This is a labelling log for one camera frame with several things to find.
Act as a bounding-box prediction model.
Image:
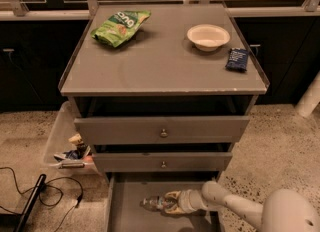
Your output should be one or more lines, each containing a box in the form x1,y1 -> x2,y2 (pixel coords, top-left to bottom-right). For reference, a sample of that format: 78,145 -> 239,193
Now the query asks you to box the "grey middle drawer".
93,152 -> 232,172

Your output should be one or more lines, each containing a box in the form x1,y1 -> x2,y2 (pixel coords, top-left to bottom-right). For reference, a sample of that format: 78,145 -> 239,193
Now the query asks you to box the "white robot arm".
164,181 -> 320,232

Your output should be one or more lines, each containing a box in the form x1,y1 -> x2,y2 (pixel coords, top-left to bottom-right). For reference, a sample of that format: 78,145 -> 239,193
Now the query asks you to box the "grey bottom drawer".
105,172 -> 225,232

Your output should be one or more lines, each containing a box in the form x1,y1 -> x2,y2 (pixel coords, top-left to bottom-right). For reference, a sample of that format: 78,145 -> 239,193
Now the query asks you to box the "clear plastic water bottle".
140,196 -> 177,211

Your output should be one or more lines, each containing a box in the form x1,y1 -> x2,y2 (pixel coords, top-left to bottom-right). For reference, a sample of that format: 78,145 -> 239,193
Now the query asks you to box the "green chip bag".
91,10 -> 151,48

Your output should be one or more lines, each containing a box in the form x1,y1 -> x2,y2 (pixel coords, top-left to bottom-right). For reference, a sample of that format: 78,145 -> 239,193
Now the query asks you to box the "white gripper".
163,189 -> 203,215

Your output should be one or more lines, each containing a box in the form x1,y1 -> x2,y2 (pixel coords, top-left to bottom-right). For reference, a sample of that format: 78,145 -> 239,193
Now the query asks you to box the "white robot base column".
295,71 -> 320,117

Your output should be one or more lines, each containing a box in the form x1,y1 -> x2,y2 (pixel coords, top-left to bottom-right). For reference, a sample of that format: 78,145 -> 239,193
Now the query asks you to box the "black cable on floor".
0,166 -> 85,232

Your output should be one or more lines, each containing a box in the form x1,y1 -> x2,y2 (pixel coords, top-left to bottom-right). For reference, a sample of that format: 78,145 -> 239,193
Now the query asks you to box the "black flat bar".
13,174 -> 46,232

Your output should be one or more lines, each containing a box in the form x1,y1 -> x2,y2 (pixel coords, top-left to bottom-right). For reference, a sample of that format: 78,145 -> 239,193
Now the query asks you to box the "clear plastic storage bin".
43,101 -> 98,176

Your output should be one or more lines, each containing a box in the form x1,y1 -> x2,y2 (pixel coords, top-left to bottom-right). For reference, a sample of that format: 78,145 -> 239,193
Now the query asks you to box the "white paper bowl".
187,24 -> 230,52

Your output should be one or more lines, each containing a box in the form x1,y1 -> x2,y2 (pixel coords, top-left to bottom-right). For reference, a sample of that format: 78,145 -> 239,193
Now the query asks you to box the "grey drawer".
105,172 -> 225,232
74,116 -> 249,145
93,152 -> 232,172

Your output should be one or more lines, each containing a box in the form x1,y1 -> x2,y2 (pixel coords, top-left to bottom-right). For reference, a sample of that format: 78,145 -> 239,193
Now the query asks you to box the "dark blue snack packet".
225,48 -> 249,72

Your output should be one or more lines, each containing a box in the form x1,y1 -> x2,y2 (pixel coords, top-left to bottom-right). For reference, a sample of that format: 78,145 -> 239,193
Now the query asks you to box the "grey drawer cabinet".
58,3 -> 270,232

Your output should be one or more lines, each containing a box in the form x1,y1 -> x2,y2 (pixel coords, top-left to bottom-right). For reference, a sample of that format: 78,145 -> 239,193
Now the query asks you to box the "brass top drawer knob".
160,129 -> 168,138

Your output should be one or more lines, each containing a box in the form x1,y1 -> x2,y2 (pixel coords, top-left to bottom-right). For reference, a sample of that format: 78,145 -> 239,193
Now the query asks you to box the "grey top drawer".
74,116 -> 249,145

